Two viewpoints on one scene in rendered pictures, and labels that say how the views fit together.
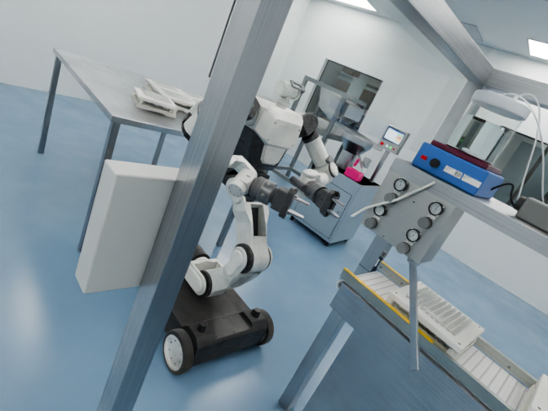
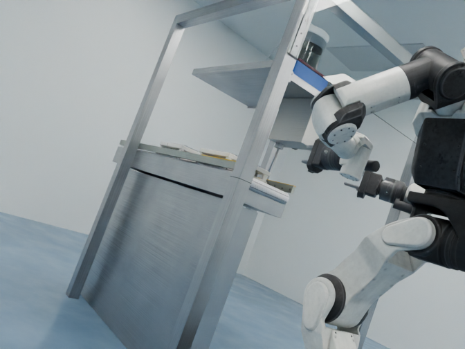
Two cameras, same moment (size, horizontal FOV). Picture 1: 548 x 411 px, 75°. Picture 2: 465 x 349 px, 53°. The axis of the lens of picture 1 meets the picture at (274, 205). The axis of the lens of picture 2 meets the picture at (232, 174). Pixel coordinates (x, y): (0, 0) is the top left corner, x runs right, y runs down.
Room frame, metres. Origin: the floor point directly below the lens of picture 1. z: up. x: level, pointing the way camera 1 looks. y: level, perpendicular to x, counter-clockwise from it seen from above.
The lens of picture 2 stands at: (3.03, -0.03, 0.71)
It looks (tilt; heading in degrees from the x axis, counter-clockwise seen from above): 5 degrees up; 196
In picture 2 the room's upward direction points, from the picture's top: 20 degrees clockwise
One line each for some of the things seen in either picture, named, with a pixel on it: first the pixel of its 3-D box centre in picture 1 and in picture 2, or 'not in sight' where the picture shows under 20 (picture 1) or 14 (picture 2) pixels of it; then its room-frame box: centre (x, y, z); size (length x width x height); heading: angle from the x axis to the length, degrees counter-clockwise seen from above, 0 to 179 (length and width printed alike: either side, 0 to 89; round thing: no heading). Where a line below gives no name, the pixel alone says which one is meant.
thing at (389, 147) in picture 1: (383, 156); not in sight; (3.87, -0.84, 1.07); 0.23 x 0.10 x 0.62; 57
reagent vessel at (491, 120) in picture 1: (487, 125); not in sight; (1.12, -0.46, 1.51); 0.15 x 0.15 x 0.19
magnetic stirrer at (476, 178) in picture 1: (458, 168); (297, 78); (1.11, -0.46, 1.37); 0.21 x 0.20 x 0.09; 141
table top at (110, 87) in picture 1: (156, 99); not in sight; (2.64, 1.14, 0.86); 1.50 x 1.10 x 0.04; 49
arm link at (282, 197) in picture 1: (276, 196); (378, 186); (1.24, 0.01, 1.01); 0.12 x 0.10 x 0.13; 82
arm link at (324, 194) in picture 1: (323, 197); (326, 156); (1.51, -0.18, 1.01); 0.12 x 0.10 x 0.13; 42
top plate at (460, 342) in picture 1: (436, 312); (234, 161); (1.03, -0.61, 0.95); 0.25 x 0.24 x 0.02; 51
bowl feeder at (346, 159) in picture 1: (355, 155); not in sight; (3.94, -0.58, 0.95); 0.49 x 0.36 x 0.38; 57
